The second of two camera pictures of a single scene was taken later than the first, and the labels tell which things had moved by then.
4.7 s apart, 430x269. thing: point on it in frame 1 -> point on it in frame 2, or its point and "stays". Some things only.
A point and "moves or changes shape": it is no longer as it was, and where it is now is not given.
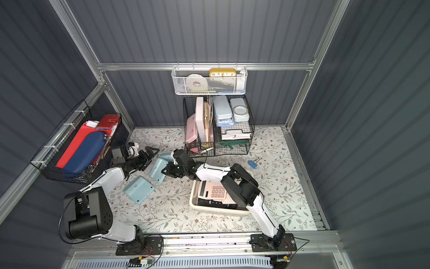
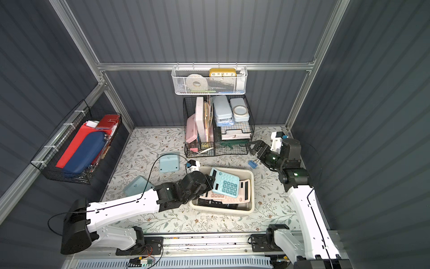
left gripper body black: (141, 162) -> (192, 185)
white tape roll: (196, 82) stays
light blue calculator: (155, 172) moves or changes shape
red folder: (76, 143) stays
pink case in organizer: (191, 133) stays
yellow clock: (223, 72) stays
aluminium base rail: (313, 250) stays
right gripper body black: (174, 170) -> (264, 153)
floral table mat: (169, 209) stays
